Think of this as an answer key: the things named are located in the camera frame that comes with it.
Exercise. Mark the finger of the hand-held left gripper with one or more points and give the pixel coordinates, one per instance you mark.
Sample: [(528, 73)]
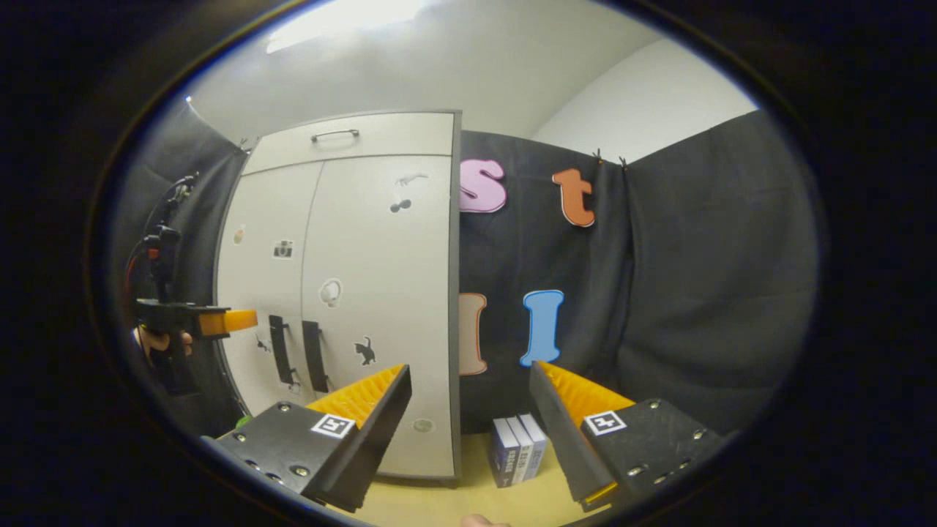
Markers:
[(234, 320)]

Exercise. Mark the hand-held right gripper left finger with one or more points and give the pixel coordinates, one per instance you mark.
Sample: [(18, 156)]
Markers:
[(373, 439)]

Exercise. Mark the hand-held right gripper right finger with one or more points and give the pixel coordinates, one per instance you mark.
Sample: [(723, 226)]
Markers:
[(567, 439)]

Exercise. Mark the white cabinet door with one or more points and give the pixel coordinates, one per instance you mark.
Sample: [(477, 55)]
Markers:
[(395, 278), (256, 285)]

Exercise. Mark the green bottle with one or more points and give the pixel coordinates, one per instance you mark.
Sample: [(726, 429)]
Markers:
[(244, 422)]

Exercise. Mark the white cabinet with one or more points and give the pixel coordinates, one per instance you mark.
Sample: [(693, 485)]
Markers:
[(455, 293)]

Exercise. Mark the light blue small box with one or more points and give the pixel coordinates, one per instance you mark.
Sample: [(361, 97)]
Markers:
[(536, 443)]

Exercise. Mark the dark blue small box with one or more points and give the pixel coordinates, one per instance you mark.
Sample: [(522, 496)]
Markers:
[(502, 454)]

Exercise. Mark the black backdrop cloth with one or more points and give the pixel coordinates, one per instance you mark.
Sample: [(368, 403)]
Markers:
[(695, 278)]

